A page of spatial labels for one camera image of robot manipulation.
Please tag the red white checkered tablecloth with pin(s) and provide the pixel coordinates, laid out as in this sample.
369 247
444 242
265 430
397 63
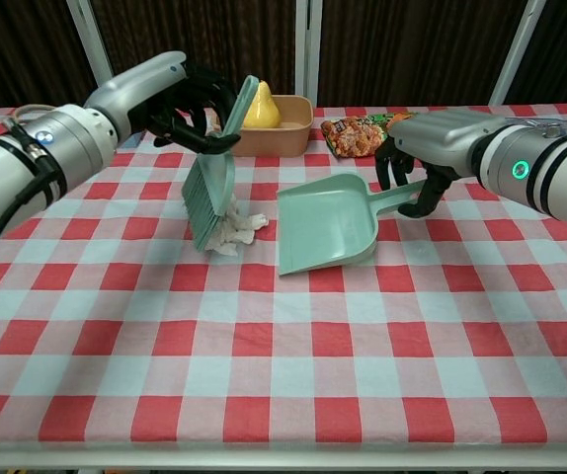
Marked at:
283 370

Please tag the tan rectangular tray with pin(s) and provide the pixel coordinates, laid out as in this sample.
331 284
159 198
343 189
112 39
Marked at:
283 138

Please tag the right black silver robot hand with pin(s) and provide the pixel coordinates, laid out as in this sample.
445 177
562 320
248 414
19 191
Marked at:
436 138

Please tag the green orange snack bag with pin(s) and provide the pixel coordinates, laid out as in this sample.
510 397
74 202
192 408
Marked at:
350 138

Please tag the green plastic dustpan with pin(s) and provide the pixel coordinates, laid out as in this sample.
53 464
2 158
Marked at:
323 227

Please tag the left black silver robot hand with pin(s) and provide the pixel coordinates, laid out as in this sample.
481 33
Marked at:
135 84

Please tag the white metal frame post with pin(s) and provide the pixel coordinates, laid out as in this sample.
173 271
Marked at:
308 49
520 44
86 34

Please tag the clear plastic water bottle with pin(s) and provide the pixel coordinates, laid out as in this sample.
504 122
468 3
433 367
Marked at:
555 126

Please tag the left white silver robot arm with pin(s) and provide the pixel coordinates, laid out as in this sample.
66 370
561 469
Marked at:
17 168

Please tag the green hand brush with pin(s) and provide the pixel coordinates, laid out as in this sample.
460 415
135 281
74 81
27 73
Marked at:
209 197

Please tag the yellow pear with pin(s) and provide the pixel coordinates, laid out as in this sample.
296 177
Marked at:
264 111

